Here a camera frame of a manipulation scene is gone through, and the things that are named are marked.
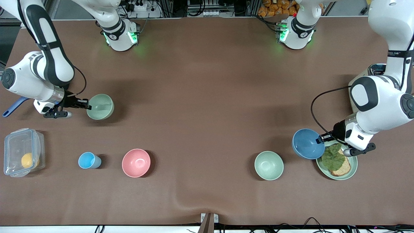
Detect pale green bowl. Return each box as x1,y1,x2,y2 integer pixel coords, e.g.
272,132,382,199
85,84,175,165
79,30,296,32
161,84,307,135
86,94,114,120
254,151,284,181

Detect blue bowl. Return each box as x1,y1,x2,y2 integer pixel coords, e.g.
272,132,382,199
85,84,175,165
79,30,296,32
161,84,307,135
292,128,325,160

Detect pink bowl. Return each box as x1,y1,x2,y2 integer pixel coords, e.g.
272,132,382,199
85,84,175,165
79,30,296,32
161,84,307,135
122,149,151,178

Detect green lettuce leaf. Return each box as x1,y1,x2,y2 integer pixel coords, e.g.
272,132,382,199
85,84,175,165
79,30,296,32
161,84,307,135
321,143,346,171

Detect pale green plate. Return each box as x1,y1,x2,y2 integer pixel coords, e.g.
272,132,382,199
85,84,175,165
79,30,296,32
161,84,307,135
316,140,358,180

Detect clear plastic lidded container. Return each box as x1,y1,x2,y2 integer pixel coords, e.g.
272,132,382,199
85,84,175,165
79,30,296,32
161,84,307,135
4,128,45,178

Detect light blue cup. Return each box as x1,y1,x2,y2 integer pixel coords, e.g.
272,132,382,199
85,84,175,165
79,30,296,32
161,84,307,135
78,152,102,169

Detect yellow lemon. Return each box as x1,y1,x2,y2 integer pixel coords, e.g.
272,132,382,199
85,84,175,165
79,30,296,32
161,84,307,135
21,153,40,169

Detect beige and chrome toaster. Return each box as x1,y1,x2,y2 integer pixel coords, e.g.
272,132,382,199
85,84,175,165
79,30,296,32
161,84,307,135
349,64,387,112

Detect white power strip with plugs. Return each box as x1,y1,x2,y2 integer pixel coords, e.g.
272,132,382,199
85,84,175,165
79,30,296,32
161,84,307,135
125,0,148,12

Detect brown table mat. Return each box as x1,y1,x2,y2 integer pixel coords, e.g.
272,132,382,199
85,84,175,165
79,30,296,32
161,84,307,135
0,16,414,226

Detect orange snack bag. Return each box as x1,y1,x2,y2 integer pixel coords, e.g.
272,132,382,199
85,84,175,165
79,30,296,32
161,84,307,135
258,0,300,17

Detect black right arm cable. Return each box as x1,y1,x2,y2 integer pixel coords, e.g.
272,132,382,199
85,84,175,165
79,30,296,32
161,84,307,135
66,66,87,97

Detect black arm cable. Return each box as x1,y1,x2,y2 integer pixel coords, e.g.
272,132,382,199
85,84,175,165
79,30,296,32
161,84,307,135
310,85,352,137
66,66,87,97

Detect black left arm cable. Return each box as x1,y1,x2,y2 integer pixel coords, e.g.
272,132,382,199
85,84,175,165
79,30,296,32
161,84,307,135
310,85,352,137

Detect black pot with blue handle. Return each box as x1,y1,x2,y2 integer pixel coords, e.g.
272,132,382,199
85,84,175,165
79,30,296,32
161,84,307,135
3,96,30,117

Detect grey metal camera bracket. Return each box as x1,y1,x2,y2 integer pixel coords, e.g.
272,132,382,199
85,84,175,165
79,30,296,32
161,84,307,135
198,213,219,233

